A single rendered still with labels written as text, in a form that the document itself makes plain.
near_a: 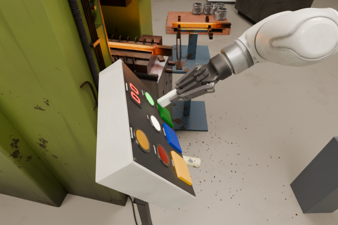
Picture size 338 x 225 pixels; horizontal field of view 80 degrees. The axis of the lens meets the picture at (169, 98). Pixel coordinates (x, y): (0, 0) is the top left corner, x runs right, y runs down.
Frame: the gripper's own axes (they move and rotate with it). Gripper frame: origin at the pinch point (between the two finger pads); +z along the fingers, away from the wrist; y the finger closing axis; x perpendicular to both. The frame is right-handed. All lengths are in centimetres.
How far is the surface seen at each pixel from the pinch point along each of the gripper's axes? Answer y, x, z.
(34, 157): 30, -13, 88
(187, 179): -23.4, -5.6, 4.2
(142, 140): -20.8, 13.3, 4.4
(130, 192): -27.1, 8.6, 11.8
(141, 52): 45.8, -5.7, 7.6
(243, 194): 1, -121, 7
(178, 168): -21.7, -1.9, 4.2
